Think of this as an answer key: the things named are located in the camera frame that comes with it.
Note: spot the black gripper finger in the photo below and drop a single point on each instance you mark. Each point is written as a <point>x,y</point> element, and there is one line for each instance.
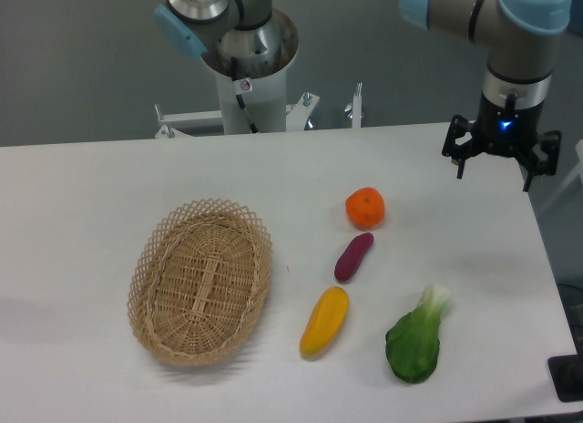
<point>539,155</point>
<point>462,142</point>

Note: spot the oval wicker basket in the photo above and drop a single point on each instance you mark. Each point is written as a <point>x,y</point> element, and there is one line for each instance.
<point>200,283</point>

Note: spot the orange tangerine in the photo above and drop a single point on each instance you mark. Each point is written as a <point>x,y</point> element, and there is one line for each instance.
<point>365,208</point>

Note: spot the black device at table edge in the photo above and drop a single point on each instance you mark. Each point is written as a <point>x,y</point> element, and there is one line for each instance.
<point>566,373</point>

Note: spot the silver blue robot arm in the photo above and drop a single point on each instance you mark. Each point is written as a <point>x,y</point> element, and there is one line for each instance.
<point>521,36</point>

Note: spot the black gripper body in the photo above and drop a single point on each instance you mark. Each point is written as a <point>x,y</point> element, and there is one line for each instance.
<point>500,133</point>

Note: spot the green bok choy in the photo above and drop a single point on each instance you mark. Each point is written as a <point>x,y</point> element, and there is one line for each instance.
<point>412,345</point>

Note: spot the purple sweet potato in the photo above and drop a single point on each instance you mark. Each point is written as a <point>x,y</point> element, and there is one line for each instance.
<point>349,262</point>

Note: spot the yellow mango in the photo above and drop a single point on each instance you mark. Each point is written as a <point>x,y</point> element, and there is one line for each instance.
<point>325,323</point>

